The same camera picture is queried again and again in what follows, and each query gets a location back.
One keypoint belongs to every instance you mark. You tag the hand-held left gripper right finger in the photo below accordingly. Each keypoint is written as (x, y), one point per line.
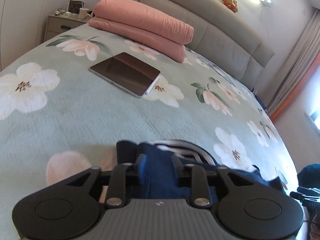
(200, 185)

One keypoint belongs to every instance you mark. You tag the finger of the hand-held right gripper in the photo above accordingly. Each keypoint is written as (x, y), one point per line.
(303, 195)

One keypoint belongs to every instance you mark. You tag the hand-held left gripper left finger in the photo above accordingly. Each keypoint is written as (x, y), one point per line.
(143, 170)

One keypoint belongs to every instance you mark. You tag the navy white-striped hoodie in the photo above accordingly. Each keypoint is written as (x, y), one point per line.
(162, 170)

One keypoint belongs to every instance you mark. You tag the dark teal clothing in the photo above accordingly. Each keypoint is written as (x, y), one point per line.
(310, 175)

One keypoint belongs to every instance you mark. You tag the window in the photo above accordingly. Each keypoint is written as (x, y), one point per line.
(314, 118)

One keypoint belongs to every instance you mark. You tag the white stylus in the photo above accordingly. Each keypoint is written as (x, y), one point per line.
(152, 86)

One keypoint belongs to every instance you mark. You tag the floral green bedspread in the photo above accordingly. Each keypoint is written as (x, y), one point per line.
(75, 117)

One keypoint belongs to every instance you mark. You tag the dark tablet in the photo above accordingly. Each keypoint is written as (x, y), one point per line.
(125, 72)

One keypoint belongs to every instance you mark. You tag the beige and orange curtain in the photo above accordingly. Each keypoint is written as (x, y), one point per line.
(297, 62)

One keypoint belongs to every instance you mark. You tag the folded pink quilt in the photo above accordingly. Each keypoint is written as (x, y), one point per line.
(142, 27)

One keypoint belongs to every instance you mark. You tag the beige padded headboard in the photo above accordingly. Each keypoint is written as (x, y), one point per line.
(212, 25)

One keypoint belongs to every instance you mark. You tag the beige nightstand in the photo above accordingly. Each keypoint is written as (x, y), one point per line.
(62, 26)

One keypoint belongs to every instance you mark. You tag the white cup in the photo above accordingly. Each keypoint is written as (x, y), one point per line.
(83, 13)

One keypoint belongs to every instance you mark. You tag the dark patterned pouch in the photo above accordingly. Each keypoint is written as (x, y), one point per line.
(75, 6)

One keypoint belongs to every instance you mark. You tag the orange plush toy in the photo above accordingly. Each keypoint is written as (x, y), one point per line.
(230, 3)

